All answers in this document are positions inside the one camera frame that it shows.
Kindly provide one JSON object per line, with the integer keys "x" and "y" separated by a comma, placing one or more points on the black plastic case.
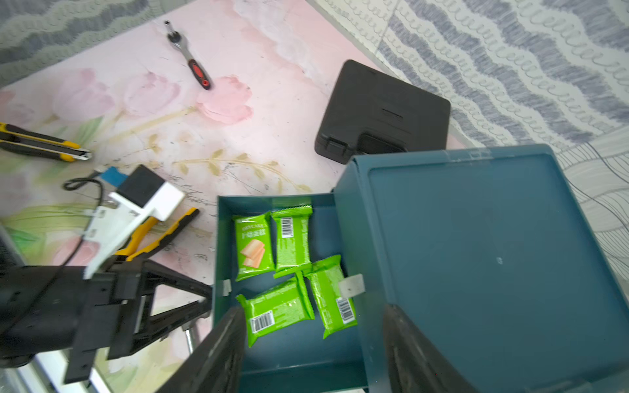
{"x": 370, "y": 112}

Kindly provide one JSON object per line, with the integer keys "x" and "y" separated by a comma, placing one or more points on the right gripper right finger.
{"x": 414, "y": 363}

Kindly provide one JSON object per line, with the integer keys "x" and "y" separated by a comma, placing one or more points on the green cookie packet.
{"x": 336, "y": 311}
{"x": 254, "y": 248}
{"x": 277, "y": 308}

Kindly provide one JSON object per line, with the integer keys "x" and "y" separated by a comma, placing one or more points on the green cookie packet barcode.
{"x": 292, "y": 249}

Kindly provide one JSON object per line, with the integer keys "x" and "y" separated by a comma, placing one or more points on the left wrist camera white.
{"x": 142, "y": 195}

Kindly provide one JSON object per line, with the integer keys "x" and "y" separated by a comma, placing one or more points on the red handled ratchet wrench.
{"x": 179, "y": 42}

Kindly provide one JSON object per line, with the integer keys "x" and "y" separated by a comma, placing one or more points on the teal drawer cabinet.
{"x": 490, "y": 256}

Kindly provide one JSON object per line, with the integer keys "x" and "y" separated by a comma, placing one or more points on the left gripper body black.
{"x": 46, "y": 308}

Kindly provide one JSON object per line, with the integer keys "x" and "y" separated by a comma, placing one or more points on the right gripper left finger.
{"x": 216, "y": 364}

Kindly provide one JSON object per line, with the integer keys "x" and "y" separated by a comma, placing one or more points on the green cookie packet front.
{"x": 254, "y": 248}

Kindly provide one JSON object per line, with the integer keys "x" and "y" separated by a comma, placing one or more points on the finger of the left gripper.
{"x": 167, "y": 322}
{"x": 154, "y": 275}

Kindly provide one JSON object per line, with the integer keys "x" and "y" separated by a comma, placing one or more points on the teal drawer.
{"x": 296, "y": 358}

